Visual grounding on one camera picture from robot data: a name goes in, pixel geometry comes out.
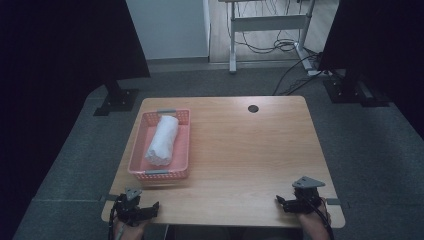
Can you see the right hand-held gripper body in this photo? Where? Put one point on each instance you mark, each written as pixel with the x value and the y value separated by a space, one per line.
pixel 305 196

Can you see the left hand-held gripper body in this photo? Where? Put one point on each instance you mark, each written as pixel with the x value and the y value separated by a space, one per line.
pixel 128 207

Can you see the pink plastic basket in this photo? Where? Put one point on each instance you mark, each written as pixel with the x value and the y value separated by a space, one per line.
pixel 182 146

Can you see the white towel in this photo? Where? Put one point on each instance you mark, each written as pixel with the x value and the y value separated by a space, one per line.
pixel 163 140

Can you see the person's left hand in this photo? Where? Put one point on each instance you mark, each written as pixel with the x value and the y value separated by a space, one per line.
pixel 128 230

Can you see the person's right hand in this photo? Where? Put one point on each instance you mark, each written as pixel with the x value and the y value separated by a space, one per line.
pixel 311 220

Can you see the black stand base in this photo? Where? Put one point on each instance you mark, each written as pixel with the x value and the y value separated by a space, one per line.
pixel 353 90
pixel 116 100

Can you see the black curtain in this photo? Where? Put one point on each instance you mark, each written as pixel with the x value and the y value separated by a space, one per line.
pixel 60 50
pixel 383 46

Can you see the grey table side bracket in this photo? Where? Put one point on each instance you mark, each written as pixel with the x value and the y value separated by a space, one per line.
pixel 334 201

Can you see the white desk frame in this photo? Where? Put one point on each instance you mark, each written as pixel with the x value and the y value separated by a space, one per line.
pixel 266 22

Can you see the white wall panel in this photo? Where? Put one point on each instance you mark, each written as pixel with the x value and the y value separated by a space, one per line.
pixel 168 28

